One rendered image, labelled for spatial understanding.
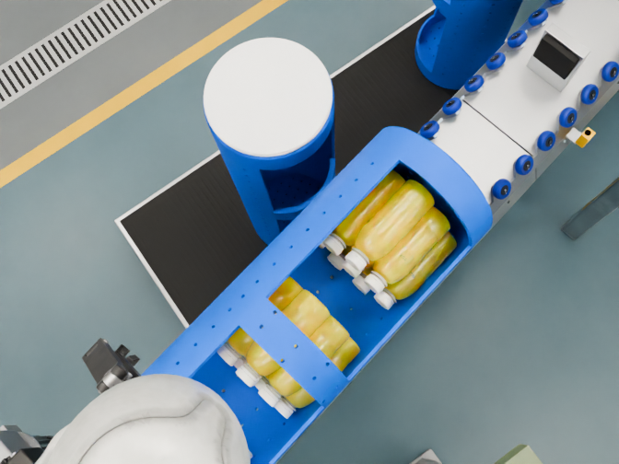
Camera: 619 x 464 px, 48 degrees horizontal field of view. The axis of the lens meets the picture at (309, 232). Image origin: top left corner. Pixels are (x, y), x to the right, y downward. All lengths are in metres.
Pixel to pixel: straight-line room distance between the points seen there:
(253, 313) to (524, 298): 1.47
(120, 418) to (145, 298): 2.18
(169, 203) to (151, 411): 2.09
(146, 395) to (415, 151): 0.96
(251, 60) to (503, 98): 0.58
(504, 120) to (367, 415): 1.16
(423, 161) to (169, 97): 1.63
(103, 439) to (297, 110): 1.22
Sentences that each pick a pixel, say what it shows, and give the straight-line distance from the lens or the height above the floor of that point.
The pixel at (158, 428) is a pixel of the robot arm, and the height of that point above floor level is 2.07.
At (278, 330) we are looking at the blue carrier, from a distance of 1.17.
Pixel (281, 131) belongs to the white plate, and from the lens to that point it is 1.48.
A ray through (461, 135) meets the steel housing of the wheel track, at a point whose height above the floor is 0.93.
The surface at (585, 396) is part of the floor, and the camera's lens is 2.53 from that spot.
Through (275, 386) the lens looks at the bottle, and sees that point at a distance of 1.27.
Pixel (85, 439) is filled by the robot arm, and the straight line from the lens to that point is 0.34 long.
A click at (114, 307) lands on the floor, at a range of 2.54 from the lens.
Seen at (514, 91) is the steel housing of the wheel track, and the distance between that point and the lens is 1.68.
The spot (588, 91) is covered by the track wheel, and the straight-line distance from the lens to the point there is 1.66.
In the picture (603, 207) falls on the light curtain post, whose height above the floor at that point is 0.34.
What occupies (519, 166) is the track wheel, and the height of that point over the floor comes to 0.98.
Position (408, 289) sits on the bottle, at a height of 1.06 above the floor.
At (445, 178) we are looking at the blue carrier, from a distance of 1.24.
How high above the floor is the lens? 2.39
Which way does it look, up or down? 75 degrees down
